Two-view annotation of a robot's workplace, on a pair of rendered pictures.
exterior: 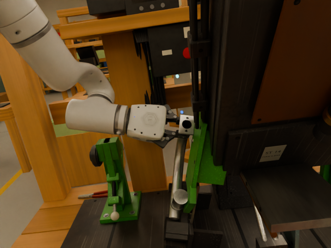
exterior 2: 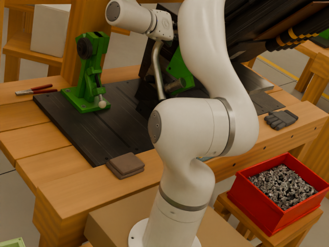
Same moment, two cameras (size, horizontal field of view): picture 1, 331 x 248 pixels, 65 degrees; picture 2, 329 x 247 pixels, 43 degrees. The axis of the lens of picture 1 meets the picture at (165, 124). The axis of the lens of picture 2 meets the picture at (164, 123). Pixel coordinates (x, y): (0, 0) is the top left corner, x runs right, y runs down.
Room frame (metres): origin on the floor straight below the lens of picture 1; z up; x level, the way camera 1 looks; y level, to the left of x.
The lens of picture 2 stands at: (-0.24, 1.10, 1.74)
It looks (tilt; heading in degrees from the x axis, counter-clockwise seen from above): 32 degrees down; 306
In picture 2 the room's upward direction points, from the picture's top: 18 degrees clockwise
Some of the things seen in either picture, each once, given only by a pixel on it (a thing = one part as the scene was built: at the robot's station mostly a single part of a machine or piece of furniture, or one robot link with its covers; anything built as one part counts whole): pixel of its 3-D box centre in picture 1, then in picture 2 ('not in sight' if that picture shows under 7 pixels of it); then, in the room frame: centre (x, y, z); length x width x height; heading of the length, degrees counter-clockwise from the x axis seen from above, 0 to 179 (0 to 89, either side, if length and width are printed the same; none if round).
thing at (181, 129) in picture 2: not in sight; (185, 150); (0.14, 0.48, 1.24); 0.19 x 0.12 x 0.24; 65
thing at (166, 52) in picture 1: (177, 48); not in sight; (0.87, -0.07, 1.42); 0.17 x 0.12 x 0.15; 87
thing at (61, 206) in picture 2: not in sight; (218, 155); (0.38, -0.16, 0.82); 1.50 x 0.14 x 0.15; 87
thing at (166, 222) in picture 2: not in sight; (174, 220); (0.12, 0.45, 1.03); 0.19 x 0.19 x 0.18
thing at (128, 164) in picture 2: not in sight; (125, 164); (0.43, 0.31, 0.91); 0.10 x 0.08 x 0.03; 88
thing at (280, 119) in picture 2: not in sight; (279, 118); (0.37, -0.54, 0.91); 0.20 x 0.11 x 0.03; 90
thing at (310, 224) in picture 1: (273, 171); (223, 66); (0.56, -0.25, 1.11); 0.39 x 0.16 x 0.03; 177
